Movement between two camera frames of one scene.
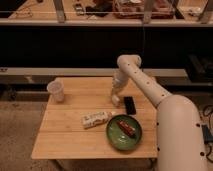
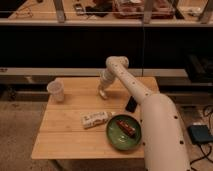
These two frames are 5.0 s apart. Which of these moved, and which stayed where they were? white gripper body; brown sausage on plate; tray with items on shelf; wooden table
Moved: white gripper body
Stayed: brown sausage on plate; wooden table; tray with items on shelf
